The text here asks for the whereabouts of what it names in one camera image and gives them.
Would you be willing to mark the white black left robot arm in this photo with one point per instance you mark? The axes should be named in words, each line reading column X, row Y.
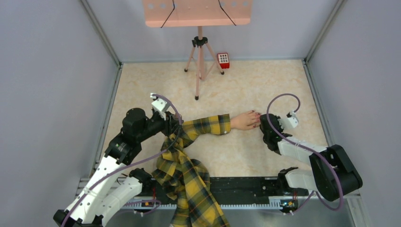
column 97, row 204

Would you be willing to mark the yellow plaid shirt sleeve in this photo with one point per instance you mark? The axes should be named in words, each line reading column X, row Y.
column 186, row 180

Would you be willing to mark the red keypad box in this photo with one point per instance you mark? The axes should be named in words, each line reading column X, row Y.
column 223, row 60

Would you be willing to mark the mannequin hand painted nails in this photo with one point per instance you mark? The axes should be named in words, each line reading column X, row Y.
column 246, row 121

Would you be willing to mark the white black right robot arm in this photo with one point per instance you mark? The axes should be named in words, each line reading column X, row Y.
column 332, row 172

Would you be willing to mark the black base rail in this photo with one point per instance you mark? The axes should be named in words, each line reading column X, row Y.
column 231, row 193

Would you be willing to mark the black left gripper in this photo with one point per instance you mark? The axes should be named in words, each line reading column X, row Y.
column 170, row 125

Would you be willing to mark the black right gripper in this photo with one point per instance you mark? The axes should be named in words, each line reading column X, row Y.
column 278, row 124

